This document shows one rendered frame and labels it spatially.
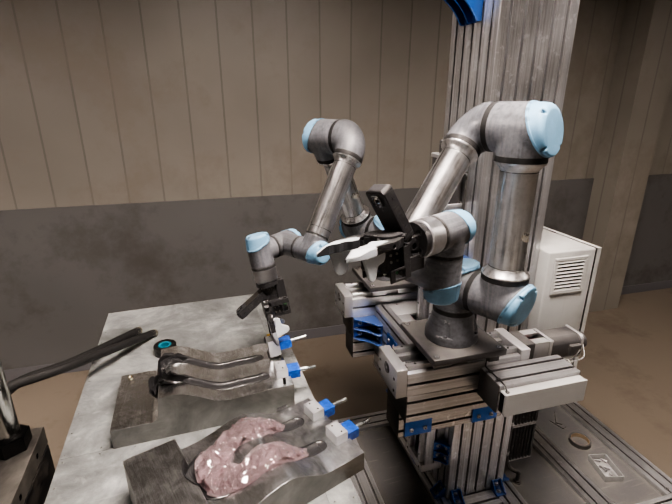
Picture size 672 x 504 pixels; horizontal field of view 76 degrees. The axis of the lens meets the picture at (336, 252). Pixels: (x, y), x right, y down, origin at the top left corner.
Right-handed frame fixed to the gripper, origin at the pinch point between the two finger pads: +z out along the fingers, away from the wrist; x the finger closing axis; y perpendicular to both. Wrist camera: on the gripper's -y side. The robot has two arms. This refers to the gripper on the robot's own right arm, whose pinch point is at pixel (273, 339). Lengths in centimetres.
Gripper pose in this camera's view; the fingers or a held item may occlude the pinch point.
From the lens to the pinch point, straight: 146.8
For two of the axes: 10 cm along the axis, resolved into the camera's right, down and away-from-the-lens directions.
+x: -3.1, -1.8, 9.3
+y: 9.3, -2.4, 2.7
